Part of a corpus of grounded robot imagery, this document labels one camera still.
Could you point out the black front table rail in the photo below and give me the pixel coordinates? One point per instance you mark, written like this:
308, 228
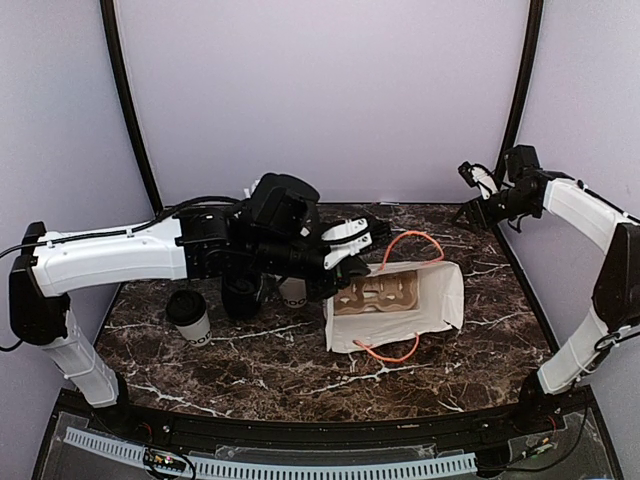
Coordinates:
476, 430

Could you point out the black left corner post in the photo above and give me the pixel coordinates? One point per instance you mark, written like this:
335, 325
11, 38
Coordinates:
119, 72

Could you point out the stack of black cup lids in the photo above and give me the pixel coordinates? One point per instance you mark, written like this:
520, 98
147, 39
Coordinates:
241, 296

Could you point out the stack of white paper cups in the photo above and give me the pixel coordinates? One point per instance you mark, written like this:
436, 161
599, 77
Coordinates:
293, 292

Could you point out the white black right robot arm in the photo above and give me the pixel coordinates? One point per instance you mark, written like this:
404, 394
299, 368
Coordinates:
603, 266

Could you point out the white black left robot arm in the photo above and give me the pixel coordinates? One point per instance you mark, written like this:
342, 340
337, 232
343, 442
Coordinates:
197, 240

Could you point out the grey slotted cable duct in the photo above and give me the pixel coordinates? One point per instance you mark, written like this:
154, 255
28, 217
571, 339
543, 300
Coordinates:
254, 463

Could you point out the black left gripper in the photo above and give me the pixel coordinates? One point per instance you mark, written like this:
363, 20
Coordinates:
348, 264

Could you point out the black corner post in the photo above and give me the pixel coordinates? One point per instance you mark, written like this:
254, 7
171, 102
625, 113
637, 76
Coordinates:
525, 70
119, 72

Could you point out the black right corner post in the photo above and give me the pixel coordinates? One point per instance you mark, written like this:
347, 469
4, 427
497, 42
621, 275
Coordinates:
525, 70

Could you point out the single white paper cup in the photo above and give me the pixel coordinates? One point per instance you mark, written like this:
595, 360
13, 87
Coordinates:
198, 333

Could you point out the brown cardboard cup carrier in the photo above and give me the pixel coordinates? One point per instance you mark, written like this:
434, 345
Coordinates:
386, 293

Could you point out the printed paper takeout bag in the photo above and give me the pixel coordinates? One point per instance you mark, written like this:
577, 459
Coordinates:
394, 337

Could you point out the single black cup lid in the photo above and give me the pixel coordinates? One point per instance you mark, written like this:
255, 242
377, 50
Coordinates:
185, 307

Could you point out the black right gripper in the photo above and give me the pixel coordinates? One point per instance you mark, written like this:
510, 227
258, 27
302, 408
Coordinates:
487, 222

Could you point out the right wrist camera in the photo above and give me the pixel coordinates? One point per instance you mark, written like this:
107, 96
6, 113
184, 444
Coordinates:
520, 160

